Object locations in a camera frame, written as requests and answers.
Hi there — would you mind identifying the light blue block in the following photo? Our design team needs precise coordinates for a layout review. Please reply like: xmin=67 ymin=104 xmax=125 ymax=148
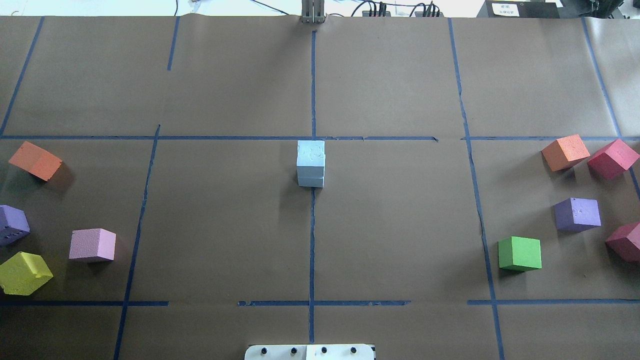
xmin=296 ymin=166 xmax=325 ymax=188
xmin=296 ymin=140 xmax=326 ymax=177

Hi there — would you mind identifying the green foam block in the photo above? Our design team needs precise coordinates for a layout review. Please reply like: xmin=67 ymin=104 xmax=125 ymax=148
xmin=497 ymin=235 xmax=543 ymax=272

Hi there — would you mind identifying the pink foam block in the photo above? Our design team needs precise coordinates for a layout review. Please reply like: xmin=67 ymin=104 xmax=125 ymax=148
xmin=68 ymin=228 xmax=117 ymax=263

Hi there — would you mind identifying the right orange foam block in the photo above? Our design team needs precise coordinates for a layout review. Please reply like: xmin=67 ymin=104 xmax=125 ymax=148
xmin=541 ymin=134 xmax=591 ymax=172

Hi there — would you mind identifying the orange foam block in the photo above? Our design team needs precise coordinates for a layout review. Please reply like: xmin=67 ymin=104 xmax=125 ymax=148
xmin=541 ymin=134 xmax=591 ymax=172
xmin=8 ymin=141 xmax=63 ymax=182

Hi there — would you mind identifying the black box device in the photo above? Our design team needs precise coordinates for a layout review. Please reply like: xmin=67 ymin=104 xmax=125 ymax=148
xmin=476 ymin=0 xmax=560 ymax=19

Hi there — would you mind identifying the right purple foam block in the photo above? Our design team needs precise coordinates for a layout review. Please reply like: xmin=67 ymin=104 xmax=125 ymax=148
xmin=552 ymin=197 xmax=602 ymax=233

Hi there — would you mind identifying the purple foam block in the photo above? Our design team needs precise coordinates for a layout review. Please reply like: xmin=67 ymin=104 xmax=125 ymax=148
xmin=552 ymin=197 xmax=602 ymax=233
xmin=0 ymin=204 xmax=31 ymax=246

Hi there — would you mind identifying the left orange foam block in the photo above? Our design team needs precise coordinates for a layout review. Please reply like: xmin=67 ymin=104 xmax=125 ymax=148
xmin=8 ymin=141 xmax=63 ymax=182

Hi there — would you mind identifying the left purple foam block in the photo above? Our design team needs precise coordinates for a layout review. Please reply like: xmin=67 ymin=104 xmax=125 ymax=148
xmin=0 ymin=204 xmax=31 ymax=246

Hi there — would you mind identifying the dark red foam block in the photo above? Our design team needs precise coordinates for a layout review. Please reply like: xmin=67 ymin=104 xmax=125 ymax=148
xmin=605 ymin=221 xmax=640 ymax=263

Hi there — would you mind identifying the yellow foam block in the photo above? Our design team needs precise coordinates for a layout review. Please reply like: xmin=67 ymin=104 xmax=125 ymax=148
xmin=0 ymin=251 xmax=54 ymax=296

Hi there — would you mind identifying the aluminium frame post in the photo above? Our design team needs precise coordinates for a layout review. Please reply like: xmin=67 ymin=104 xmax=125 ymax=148
xmin=301 ymin=0 xmax=326 ymax=24

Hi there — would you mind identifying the white pedestal column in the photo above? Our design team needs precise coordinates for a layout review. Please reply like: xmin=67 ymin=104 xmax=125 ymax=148
xmin=244 ymin=343 xmax=377 ymax=360

